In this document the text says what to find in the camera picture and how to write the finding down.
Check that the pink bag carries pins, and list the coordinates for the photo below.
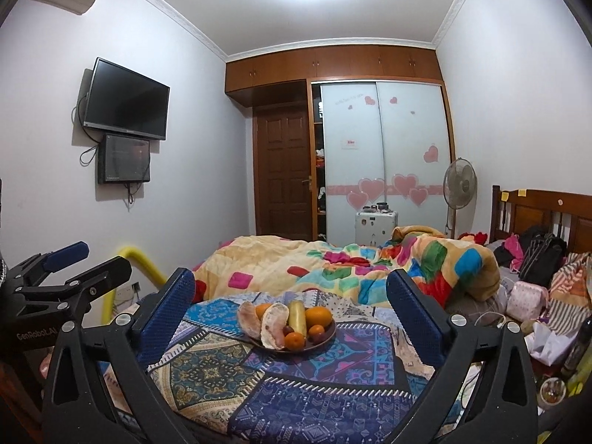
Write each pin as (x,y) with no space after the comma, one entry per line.
(527,298)

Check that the colourful patchwork quilt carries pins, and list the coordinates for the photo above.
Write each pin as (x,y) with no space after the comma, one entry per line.
(259,259)

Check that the blue patterned blanket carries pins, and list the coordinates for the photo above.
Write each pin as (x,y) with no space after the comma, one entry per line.
(296,393)

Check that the black wall television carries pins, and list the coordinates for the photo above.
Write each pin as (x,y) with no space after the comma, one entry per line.
(125,99)

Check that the medium orange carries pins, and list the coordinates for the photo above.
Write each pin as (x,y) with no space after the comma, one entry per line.
(319,317)

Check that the striped bag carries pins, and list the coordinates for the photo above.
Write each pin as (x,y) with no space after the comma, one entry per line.
(573,282)

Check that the brown round plate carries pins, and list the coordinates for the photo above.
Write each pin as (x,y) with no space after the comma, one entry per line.
(326,335)

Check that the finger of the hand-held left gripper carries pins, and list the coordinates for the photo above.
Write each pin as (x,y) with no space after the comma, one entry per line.
(111,270)
(69,253)

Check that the standing fan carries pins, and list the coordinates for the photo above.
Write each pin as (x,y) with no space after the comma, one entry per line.
(460,180)

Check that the large pomelo peel piece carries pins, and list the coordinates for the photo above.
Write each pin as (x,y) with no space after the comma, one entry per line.
(273,323)

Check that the black bag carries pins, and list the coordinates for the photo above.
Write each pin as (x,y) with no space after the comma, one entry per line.
(541,254)

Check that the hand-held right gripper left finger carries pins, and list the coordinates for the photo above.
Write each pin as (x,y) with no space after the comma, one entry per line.
(166,314)

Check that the large orange with sticker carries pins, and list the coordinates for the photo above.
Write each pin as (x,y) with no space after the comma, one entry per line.
(263,310)

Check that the white wall socket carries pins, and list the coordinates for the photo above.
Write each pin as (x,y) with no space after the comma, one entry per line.
(127,293)

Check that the white crumpled paper bag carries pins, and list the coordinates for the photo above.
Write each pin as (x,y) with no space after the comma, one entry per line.
(555,342)

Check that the wooden headboard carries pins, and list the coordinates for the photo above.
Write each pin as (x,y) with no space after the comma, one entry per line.
(532,212)

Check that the brown wooden door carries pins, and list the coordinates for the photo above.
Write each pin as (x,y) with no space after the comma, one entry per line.
(282,171)

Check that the pink clothing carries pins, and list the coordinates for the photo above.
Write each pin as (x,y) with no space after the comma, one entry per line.
(511,247)

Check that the small round bowl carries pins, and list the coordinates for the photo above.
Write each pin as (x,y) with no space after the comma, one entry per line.
(552,393)

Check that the white hard case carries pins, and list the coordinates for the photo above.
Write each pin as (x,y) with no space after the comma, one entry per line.
(377,226)

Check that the grey patterned cloth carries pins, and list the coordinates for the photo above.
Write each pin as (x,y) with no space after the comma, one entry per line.
(476,303)

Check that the overhead wooden cabinets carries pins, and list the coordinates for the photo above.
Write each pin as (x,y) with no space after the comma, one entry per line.
(323,62)

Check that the small orange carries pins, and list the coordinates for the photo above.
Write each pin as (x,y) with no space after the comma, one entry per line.
(294,341)
(317,333)

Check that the yellow foam tube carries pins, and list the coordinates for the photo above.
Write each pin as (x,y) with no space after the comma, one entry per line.
(138,259)

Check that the sliding wardrobe with pink hearts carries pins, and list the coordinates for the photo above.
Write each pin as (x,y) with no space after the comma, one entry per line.
(407,138)

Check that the small black wall monitor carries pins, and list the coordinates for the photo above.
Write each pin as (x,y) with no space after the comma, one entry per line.
(124,159)

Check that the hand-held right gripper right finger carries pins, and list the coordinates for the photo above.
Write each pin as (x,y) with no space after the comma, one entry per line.
(416,314)

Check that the long yellow corn cob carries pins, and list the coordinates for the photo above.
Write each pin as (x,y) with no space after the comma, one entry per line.
(297,317)

